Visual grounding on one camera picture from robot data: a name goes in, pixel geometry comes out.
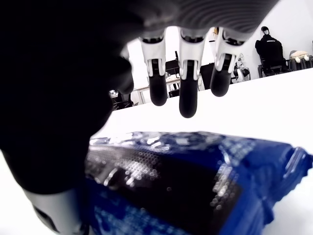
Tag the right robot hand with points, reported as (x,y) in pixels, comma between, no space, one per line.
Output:
(49,98)

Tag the blue Oreo cookie pack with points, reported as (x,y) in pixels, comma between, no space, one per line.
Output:
(183,183)

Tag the black jacket on office chair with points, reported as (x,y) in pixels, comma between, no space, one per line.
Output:
(269,51)

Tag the beige plush toy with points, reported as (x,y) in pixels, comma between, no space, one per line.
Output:
(300,55)

